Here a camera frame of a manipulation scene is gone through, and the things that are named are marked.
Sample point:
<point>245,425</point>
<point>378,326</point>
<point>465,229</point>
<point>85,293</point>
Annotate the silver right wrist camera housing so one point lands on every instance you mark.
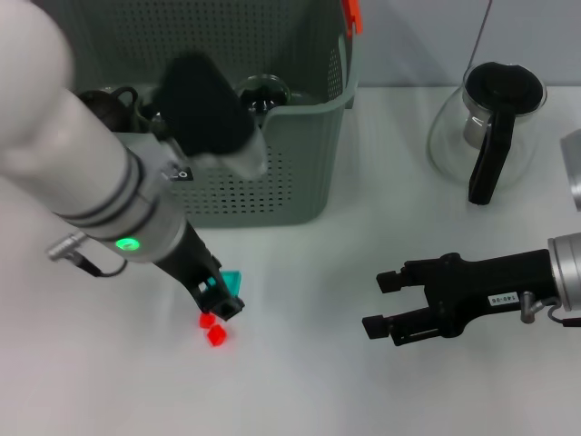
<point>573,168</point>

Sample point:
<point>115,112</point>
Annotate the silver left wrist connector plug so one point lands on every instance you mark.
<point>65,245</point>

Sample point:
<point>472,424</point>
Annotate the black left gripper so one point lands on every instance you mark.
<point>188,263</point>

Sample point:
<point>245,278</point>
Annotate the grey-green perforated storage bin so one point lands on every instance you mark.
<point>295,159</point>

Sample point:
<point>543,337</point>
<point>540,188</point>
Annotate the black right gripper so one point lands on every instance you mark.
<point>481,290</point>

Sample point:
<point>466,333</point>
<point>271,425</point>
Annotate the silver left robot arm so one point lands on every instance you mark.
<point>68,136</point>

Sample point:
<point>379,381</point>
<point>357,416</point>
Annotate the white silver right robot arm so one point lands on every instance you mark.
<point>567,272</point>

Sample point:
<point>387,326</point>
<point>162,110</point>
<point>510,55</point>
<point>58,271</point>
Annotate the small red building block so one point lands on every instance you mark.
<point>206,320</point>
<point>216,336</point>

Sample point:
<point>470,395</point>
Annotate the black clay teapot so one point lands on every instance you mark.
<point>111,109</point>

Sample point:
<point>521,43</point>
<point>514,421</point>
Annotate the teal building block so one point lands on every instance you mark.
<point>232,281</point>

